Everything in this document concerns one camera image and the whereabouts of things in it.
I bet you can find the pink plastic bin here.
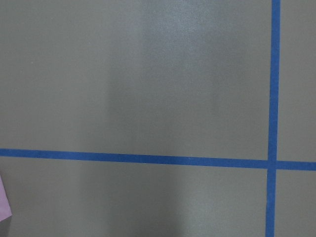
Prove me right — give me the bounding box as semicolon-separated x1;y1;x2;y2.
0;178;12;221

